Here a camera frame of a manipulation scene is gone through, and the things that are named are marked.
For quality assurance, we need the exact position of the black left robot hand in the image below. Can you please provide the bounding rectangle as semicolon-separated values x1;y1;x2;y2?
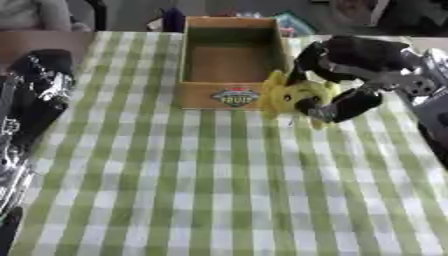
3;48;77;152

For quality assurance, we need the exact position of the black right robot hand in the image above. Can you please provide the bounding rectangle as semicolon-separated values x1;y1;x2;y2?
285;34;417;124

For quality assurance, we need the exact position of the yellow soft toy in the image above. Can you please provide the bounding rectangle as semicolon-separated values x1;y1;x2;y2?
259;69;343;131

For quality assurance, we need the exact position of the tan cardboard box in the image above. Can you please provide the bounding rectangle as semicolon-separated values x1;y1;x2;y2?
173;15;294;110

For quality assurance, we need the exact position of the teal bag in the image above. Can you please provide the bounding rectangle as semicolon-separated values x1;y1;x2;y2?
273;11;321;38

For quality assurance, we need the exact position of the person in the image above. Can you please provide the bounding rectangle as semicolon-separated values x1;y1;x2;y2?
0;0;95;33

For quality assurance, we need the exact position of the dark blue bottle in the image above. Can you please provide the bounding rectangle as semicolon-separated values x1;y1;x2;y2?
161;7;188;33

